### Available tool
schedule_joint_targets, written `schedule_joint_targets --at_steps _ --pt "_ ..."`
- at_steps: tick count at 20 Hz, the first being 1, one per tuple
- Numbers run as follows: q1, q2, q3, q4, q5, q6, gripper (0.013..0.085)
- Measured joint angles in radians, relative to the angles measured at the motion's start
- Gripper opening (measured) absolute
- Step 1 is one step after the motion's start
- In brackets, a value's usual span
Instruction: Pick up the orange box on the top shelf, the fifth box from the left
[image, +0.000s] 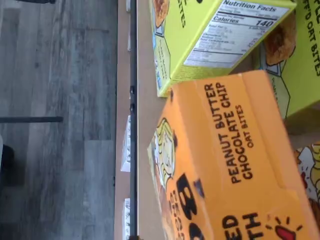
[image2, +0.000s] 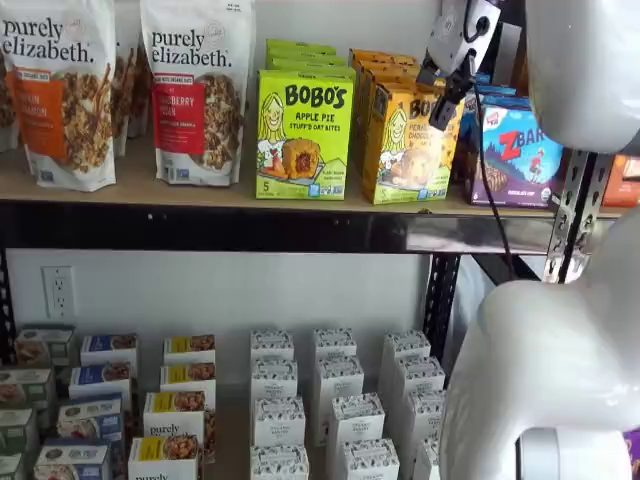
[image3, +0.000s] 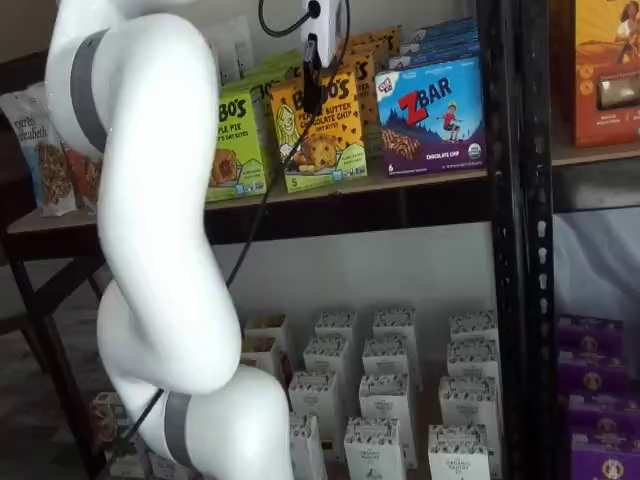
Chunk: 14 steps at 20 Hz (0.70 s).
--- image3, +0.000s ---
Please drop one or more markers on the brown fibreboard shelf board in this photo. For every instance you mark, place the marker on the brown fibreboard shelf board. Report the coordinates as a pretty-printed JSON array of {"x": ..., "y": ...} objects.
[
  {"x": 425, "y": 400},
  {"x": 400, "y": 180},
  {"x": 595, "y": 154}
]

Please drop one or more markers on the white printed snack box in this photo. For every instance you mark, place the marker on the white printed snack box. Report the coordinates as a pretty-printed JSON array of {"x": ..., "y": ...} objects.
[
  {"x": 110, "y": 415},
  {"x": 130, "y": 462}
]

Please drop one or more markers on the blue purple Zbar box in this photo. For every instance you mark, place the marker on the blue purple Zbar box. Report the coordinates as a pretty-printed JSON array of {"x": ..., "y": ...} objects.
[
  {"x": 445, "y": 26},
  {"x": 435, "y": 55},
  {"x": 440, "y": 40},
  {"x": 430, "y": 120}
]

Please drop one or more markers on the purple snack box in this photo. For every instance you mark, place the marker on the purple snack box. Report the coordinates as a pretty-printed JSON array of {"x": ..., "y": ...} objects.
[
  {"x": 592, "y": 372},
  {"x": 590, "y": 332},
  {"x": 605, "y": 415},
  {"x": 607, "y": 460}
]

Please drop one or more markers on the white floral print box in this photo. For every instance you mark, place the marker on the white floral print box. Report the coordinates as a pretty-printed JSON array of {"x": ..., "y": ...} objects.
[
  {"x": 457, "y": 455},
  {"x": 372, "y": 450},
  {"x": 327, "y": 355},
  {"x": 307, "y": 450},
  {"x": 474, "y": 324},
  {"x": 472, "y": 357},
  {"x": 385, "y": 395},
  {"x": 470, "y": 400},
  {"x": 312, "y": 395},
  {"x": 395, "y": 322},
  {"x": 336, "y": 322},
  {"x": 385, "y": 355}
]

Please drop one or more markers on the orange granola bag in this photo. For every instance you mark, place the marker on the orange granola bag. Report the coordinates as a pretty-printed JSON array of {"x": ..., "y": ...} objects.
[{"x": 85, "y": 175}]

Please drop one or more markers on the orange Bobo's peanut butter box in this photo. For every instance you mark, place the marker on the orange Bobo's peanut butter box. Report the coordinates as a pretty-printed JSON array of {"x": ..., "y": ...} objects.
[
  {"x": 375, "y": 40},
  {"x": 365, "y": 85},
  {"x": 325, "y": 130}
]

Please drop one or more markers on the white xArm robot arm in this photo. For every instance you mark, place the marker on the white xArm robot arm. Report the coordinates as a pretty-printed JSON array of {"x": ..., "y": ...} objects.
[{"x": 150, "y": 150}]

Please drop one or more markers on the black metal shelf rack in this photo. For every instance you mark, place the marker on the black metal shelf rack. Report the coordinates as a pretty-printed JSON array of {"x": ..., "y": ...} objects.
[{"x": 520, "y": 250}]

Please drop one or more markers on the green Bobo's apple pie box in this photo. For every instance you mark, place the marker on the green Bobo's apple pie box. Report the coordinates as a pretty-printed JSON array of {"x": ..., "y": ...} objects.
[
  {"x": 264, "y": 110},
  {"x": 235, "y": 150},
  {"x": 280, "y": 62}
]

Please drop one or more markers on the yellow granola box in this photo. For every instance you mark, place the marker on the yellow granola box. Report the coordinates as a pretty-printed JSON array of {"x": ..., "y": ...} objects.
[
  {"x": 267, "y": 325},
  {"x": 257, "y": 352}
]

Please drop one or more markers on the large orange cereal box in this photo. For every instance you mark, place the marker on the large orange cereal box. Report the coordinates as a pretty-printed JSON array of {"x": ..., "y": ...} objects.
[{"x": 605, "y": 65}]

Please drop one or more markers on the white Purely Elizabeth granola bag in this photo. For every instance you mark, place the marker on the white Purely Elizabeth granola bag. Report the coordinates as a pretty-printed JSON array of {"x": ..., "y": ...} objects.
[{"x": 35, "y": 145}]

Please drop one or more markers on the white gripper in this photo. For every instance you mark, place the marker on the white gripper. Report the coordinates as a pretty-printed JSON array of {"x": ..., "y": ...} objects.
[{"x": 330, "y": 30}]

